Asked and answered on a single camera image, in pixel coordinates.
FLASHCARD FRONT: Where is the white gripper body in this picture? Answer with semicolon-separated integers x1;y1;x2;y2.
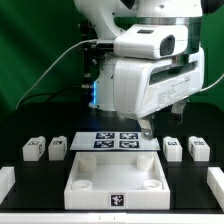
113;48;204;120

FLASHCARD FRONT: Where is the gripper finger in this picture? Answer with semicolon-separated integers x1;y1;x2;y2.
170;99;187;125
138;115;154;140

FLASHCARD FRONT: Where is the white square tabletop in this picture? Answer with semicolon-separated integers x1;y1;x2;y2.
64;152;170;210

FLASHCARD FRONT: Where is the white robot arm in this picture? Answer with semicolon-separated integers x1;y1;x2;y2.
74;0;224;139

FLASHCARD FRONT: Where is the white sheet with markers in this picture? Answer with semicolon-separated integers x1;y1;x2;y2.
70;131;160;151

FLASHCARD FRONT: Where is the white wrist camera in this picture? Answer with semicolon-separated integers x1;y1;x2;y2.
114;24;188;59

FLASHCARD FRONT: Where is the black camera on base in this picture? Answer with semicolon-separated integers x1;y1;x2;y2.
91;40;114;52

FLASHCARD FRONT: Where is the black camera stand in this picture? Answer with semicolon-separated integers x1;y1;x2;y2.
79;20;98;89

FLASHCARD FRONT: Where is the white right obstacle bracket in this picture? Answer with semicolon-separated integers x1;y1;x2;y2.
207;167;224;211

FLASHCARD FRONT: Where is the white obstacle bracket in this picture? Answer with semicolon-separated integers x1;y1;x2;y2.
0;167;15;204
207;167;224;211

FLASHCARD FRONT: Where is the white cable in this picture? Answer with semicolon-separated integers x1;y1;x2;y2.
15;39;98;110

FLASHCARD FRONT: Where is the white left obstacle bracket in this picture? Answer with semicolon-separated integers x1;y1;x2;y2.
0;167;15;204

